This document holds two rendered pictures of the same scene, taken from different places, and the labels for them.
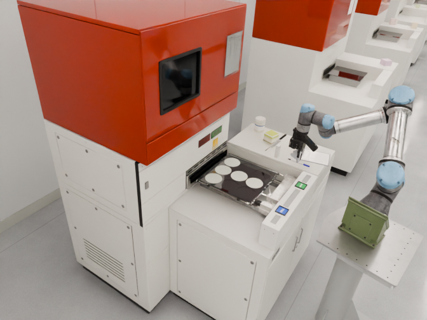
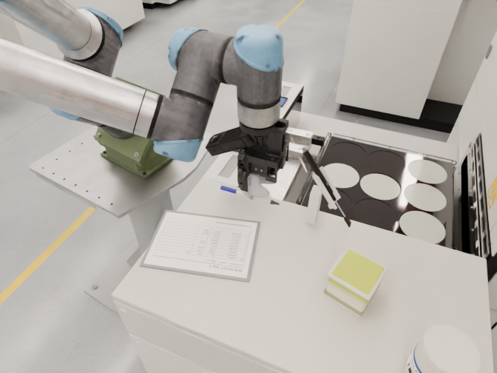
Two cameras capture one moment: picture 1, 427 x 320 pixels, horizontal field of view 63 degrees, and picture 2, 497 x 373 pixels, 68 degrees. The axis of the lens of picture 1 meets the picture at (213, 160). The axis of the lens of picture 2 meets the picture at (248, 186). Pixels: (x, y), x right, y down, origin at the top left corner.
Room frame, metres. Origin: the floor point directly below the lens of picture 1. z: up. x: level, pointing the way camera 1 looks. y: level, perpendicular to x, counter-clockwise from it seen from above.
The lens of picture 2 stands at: (2.35, -0.60, 1.54)
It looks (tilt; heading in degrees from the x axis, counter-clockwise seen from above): 43 degrees down; 172
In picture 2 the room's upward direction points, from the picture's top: straight up
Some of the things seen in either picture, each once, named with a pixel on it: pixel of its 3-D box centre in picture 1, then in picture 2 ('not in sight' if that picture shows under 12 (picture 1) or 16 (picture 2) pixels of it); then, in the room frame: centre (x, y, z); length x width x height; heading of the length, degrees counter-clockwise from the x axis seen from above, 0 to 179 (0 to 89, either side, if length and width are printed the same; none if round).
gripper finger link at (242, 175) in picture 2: not in sight; (245, 172); (1.81, -0.53, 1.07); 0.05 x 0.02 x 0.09; 149
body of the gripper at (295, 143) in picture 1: (298, 138); (262, 145); (1.80, -0.49, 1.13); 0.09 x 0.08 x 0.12; 59
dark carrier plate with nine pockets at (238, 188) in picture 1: (238, 176); (381, 186); (1.71, -0.16, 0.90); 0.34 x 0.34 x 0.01; 59
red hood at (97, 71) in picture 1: (143, 62); not in sight; (1.82, 0.40, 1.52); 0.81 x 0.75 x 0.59; 149
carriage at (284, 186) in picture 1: (279, 196); (282, 173); (1.59, -0.39, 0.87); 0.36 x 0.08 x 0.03; 149
